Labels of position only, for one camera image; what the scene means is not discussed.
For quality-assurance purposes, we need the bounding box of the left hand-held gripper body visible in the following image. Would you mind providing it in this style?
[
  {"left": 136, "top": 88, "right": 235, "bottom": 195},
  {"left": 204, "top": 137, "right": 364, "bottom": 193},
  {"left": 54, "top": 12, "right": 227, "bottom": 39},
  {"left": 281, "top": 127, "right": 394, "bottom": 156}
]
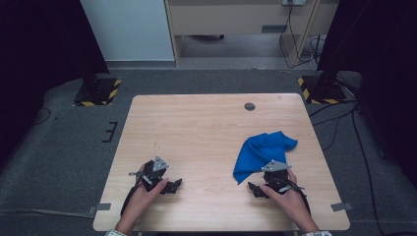
[{"left": 128, "top": 155, "right": 170, "bottom": 194}]

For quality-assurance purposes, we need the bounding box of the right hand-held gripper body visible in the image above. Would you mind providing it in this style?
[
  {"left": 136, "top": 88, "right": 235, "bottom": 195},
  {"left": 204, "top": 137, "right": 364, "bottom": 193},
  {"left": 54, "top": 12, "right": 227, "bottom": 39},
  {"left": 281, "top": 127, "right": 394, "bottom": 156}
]
[{"left": 261, "top": 159, "right": 293, "bottom": 193}]

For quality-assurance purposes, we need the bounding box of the blue cloth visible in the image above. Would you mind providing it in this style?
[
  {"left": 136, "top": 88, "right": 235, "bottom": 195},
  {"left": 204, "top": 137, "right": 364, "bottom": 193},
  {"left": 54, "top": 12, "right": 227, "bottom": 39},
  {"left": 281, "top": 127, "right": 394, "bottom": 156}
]
[{"left": 233, "top": 131, "right": 299, "bottom": 185}]

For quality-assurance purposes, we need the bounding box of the person's left hand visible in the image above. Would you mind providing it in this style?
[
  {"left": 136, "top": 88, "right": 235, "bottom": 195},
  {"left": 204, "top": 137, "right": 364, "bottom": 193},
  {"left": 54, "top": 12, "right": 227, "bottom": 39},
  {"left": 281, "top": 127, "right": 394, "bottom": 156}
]
[{"left": 118, "top": 177, "right": 170, "bottom": 230}]

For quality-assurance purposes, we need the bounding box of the person's right hand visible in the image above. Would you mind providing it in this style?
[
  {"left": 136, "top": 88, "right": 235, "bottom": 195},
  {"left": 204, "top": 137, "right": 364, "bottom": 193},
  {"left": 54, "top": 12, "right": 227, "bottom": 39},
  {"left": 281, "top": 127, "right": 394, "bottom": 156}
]
[{"left": 260, "top": 168, "right": 313, "bottom": 224}]

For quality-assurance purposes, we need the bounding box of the grey tape piece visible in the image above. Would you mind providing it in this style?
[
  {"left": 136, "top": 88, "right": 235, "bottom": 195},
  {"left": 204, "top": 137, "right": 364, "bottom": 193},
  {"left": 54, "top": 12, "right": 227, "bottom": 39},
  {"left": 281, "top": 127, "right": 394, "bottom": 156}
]
[
  {"left": 88, "top": 203, "right": 112, "bottom": 216},
  {"left": 329, "top": 202, "right": 355, "bottom": 212}
]

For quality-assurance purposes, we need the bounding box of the yellow-black striped stand base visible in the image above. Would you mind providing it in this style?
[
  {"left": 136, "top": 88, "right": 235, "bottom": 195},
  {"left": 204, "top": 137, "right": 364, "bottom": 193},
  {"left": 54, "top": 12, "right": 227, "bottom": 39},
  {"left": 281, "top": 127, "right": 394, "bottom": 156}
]
[
  {"left": 297, "top": 75, "right": 349, "bottom": 105},
  {"left": 73, "top": 77, "right": 123, "bottom": 107}
]

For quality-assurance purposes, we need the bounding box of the white panel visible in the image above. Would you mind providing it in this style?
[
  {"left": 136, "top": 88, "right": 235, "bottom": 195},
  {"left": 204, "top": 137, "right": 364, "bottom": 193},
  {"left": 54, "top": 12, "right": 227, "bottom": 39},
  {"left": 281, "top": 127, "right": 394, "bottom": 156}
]
[{"left": 80, "top": 0, "right": 175, "bottom": 62}]

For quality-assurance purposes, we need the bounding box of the black curtain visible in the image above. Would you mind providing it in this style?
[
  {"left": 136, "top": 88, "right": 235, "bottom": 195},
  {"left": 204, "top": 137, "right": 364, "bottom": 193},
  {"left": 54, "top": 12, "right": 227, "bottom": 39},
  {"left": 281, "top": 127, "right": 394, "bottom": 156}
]
[
  {"left": 317, "top": 0, "right": 417, "bottom": 180},
  {"left": 0, "top": 0, "right": 110, "bottom": 166}
]

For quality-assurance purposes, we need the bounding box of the light wooden cabinet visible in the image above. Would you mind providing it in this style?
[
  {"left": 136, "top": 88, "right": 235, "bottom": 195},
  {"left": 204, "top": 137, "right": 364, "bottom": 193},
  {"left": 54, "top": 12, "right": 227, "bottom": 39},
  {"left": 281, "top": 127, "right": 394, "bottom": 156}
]
[{"left": 163, "top": 0, "right": 340, "bottom": 68}]

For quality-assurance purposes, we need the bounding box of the left hand-held gripper black cable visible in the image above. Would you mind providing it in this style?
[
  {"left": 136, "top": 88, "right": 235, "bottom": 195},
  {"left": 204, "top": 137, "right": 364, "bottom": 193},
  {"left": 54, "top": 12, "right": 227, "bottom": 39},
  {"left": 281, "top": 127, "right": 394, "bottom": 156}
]
[{"left": 120, "top": 184, "right": 141, "bottom": 217}]

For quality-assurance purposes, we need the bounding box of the hand-held gripper black cable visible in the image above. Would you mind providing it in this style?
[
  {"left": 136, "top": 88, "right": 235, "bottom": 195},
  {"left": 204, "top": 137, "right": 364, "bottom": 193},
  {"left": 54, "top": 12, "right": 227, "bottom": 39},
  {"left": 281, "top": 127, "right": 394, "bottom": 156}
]
[
  {"left": 288, "top": 181, "right": 312, "bottom": 215},
  {"left": 120, "top": 184, "right": 141, "bottom": 217}
]

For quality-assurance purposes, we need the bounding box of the right hand-held gripper black cable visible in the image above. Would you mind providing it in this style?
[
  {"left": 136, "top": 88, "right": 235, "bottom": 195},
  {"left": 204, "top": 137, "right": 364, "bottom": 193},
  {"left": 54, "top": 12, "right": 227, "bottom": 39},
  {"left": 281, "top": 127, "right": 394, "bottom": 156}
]
[{"left": 288, "top": 181, "right": 312, "bottom": 215}]

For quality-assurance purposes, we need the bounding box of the long black floor cable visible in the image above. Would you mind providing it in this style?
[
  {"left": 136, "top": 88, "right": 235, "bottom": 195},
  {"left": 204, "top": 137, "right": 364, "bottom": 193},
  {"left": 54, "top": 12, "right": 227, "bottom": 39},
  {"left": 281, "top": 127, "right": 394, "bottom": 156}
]
[{"left": 351, "top": 107, "right": 386, "bottom": 236}]

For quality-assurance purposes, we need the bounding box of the black stand post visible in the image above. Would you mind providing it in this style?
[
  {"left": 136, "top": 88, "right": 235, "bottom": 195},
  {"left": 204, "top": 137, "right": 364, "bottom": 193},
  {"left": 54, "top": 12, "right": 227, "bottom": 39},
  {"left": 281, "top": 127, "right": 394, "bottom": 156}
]
[
  {"left": 83, "top": 70, "right": 103, "bottom": 96},
  {"left": 316, "top": 55, "right": 342, "bottom": 94}
]

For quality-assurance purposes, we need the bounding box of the grey floor cable cover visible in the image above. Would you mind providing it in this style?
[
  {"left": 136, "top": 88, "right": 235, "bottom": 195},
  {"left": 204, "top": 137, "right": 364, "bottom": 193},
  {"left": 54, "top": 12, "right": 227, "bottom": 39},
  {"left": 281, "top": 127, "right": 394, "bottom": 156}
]
[{"left": 0, "top": 208, "right": 96, "bottom": 219}]

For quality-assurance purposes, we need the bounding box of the black power strip cable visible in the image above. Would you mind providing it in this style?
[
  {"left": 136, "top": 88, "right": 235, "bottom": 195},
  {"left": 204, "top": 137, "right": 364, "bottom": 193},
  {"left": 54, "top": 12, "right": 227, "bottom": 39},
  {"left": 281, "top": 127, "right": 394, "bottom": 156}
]
[{"left": 278, "top": 0, "right": 318, "bottom": 70}]

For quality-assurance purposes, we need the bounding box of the thin black floor cable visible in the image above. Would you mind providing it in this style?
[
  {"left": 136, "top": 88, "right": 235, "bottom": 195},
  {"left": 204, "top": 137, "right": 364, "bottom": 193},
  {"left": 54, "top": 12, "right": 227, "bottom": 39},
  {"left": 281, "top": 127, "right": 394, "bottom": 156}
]
[{"left": 32, "top": 107, "right": 53, "bottom": 126}]

